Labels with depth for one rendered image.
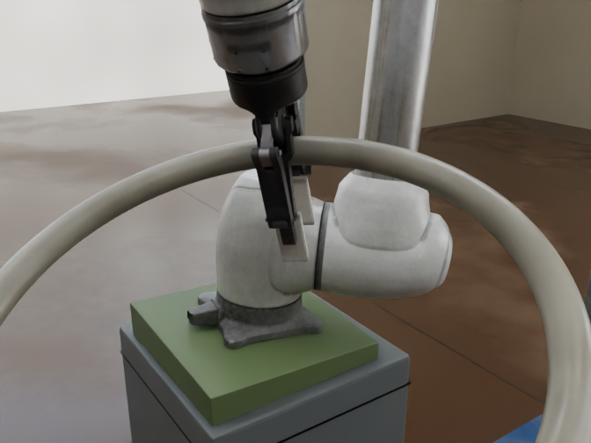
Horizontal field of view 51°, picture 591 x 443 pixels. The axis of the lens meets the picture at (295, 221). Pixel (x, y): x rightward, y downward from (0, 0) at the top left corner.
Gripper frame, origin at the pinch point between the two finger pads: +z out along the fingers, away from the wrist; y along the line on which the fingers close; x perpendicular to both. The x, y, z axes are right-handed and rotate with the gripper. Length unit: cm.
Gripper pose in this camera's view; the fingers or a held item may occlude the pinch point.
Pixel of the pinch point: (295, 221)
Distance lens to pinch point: 71.0
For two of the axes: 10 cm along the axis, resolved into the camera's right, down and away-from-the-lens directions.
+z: 1.5, 7.5, 6.4
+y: -1.3, 6.6, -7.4
